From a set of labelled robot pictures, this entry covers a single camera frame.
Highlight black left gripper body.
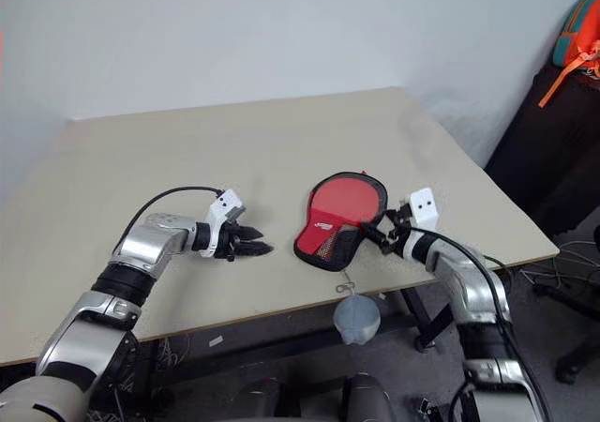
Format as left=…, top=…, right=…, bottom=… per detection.
left=217, top=219, right=245, bottom=263

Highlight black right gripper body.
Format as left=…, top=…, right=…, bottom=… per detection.
left=384, top=209, right=416, bottom=256

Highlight red black paddle case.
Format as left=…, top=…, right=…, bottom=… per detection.
left=292, top=171, right=390, bottom=271

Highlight red table tennis paddle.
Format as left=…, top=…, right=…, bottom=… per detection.
left=309, top=176, right=383, bottom=229

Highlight grey ball pouch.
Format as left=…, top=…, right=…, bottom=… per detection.
left=332, top=294, right=380, bottom=346

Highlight dark rounded shape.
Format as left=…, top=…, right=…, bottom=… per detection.
left=340, top=371, right=396, bottom=422

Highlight black upholstered seat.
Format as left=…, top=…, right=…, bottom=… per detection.
left=484, top=59, right=600, bottom=238

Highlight black office chair base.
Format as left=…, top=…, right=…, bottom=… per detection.
left=532, top=224, right=600, bottom=386

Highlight teal orange bag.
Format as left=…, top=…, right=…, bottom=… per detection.
left=537, top=0, right=600, bottom=110

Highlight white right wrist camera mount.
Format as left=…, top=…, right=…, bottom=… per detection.
left=406, top=187, right=441, bottom=230

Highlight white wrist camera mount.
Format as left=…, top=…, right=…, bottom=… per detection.
left=198, top=188, right=248, bottom=259
left=406, top=187, right=441, bottom=230

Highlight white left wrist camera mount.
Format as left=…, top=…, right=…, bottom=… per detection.
left=198, top=188, right=248, bottom=259

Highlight metal key ring chain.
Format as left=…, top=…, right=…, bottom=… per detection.
left=334, top=270, right=356, bottom=297

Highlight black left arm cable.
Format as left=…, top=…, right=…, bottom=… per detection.
left=113, top=186, right=224, bottom=254

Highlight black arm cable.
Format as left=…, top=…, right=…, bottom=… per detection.
left=410, top=227, right=552, bottom=422
left=113, top=186, right=224, bottom=254

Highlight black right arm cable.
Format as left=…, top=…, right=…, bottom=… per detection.
left=410, top=227, right=552, bottom=422

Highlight black metal table frame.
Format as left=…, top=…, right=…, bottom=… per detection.
left=140, top=284, right=454, bottom=398

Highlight loose floor cables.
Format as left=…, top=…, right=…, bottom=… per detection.
left=517, top=237, right=600, bottom=294

